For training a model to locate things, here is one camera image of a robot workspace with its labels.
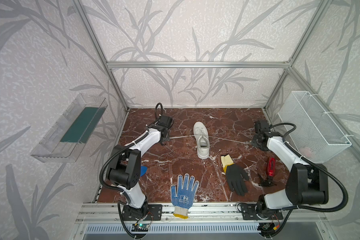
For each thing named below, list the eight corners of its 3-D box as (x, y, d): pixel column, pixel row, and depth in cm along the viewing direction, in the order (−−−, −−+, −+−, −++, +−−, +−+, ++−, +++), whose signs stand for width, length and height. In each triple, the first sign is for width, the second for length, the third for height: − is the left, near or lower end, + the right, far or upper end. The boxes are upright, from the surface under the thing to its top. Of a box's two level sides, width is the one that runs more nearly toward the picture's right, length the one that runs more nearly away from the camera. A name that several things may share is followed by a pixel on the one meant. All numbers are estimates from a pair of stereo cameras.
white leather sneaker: (193, 159, 95) (194, 151, 87) (193, 127, 111) (193, 118, 103) (209, 159, 95) (211, 151, 87) (206, 127, 111) (208, 118, 103)
